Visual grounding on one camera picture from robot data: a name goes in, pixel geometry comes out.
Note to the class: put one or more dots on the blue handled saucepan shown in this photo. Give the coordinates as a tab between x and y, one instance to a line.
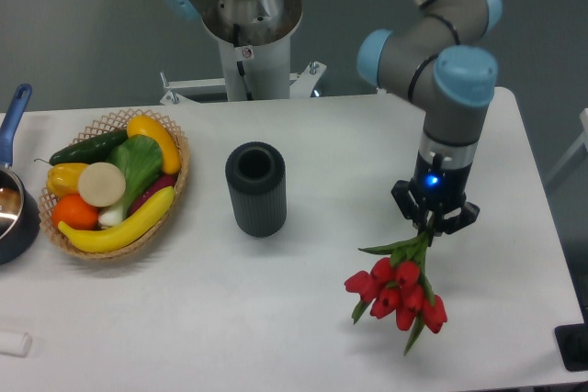
20	217

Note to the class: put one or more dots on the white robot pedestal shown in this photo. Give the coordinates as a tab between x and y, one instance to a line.
253	38

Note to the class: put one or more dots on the orange fruit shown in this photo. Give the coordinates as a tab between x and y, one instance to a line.
75	212

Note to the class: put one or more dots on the black device at table edge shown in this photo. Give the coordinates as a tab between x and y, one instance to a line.
572	343

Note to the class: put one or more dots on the beige round disc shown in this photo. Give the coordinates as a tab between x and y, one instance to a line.
101	184

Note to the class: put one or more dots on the yellow squash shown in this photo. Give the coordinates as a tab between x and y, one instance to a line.
152	128

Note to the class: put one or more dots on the green cucumber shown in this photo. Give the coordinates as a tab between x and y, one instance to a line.
91	150

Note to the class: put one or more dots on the green bok choy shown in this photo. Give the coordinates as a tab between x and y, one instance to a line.
140	160

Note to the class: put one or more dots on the purple eggplant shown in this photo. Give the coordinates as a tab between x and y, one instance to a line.
161	182

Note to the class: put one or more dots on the red tulip bouquet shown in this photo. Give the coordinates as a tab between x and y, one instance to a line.
397	285

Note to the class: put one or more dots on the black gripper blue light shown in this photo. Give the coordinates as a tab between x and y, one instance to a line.
440	190

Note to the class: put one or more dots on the dark grey ribbed vase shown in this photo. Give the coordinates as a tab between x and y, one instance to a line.
256	177

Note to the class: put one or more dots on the white chair frame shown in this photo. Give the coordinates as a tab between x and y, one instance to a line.
570	160

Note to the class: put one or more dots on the white cylinder object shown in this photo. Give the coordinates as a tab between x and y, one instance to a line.
15	343

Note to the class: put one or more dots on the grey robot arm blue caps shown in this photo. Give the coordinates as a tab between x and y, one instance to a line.
435	65

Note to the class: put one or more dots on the yellow banana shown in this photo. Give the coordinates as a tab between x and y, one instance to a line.
126	232

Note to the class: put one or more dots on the yellow bell pepper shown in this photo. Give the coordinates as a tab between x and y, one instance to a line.
62	179

